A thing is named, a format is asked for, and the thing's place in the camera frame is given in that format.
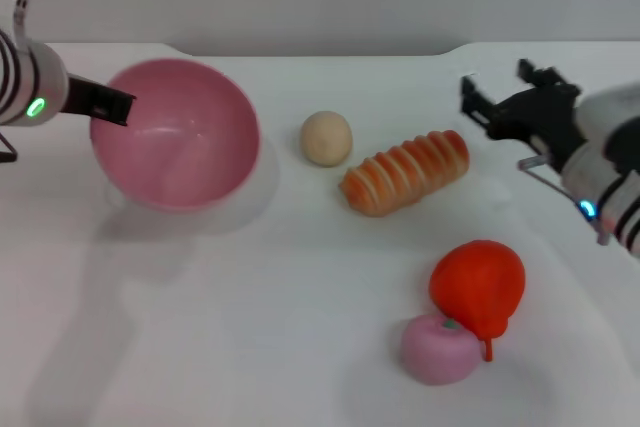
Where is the pink toy apple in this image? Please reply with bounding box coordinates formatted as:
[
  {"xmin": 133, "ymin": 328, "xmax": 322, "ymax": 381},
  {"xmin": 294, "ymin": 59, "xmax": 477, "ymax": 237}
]
[{"xmin": 398, "ymin": 312, "xmax": 480, "ymax": 387}]

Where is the pink plastic bowl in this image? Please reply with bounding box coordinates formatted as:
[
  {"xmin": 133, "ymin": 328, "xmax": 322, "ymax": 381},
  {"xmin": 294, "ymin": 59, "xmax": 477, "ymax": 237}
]
[{"xmin": 89, "ymin": 58, "xmax": 262, "ymax": 213}]

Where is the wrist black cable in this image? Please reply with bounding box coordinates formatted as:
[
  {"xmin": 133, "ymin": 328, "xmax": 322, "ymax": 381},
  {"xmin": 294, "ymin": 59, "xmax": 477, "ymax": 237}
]
[
  {"xmin": 0, "ymin": 132, "xmax": 19, "ymax": 164},
  {"xmin": 516, "ymin": 153, "xmax": 610, "ymax": 246}
]

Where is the striped toy bread roll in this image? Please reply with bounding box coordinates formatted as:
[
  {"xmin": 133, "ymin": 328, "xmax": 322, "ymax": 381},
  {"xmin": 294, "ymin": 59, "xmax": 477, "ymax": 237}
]
[{"xmin": 340, "ymin": 129, "xmax": 471, "ymax": 219}]

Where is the beige round toy bun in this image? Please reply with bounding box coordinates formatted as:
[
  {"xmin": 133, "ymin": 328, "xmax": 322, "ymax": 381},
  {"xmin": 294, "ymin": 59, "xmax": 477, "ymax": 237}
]
[{"xmin": 299, "ymin": 110, "xmax": 354, "ymax": 167}]

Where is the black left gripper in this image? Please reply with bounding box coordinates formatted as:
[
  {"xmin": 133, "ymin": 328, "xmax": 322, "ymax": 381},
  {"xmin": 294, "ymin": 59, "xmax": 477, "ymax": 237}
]
[{"xmin": 63, "ymin": 73, "xmax": 138, "ymax": 127}]

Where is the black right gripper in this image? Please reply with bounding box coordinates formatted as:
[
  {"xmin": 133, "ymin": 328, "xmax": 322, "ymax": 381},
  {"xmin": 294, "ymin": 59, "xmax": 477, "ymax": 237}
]
[{"xmin": 459, "ymin": 58, "xmax": 587, "ymax": 169}]

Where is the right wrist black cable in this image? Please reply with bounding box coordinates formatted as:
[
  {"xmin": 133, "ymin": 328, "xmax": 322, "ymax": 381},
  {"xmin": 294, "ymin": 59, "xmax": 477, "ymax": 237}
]
[{"xmin": 516, "ymin": 153, "xmax": 610, "ymax": 246}]

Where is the orange squishy toy fruit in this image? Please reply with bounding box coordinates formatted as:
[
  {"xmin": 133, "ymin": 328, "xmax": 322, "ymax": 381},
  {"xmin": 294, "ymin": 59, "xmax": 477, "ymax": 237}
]
[{"xmin": 429, "ymin": 239, "xmax": 527, "ymax": 363}]

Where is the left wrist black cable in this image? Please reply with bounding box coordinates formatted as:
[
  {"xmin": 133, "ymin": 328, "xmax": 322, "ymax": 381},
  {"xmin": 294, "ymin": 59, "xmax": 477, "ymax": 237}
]
[{"xmin": 0, "ymin": 132, "xmax": 19, "ymax": 164}]

